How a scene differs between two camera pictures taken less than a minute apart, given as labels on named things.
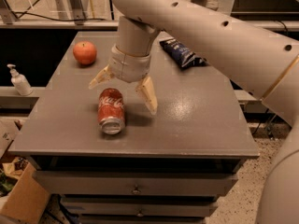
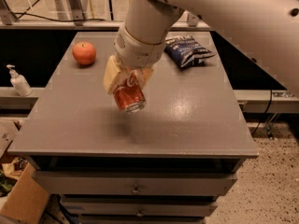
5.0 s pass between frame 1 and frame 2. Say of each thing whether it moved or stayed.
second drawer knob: stayed
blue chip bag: stayed
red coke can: moved
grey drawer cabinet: stayed
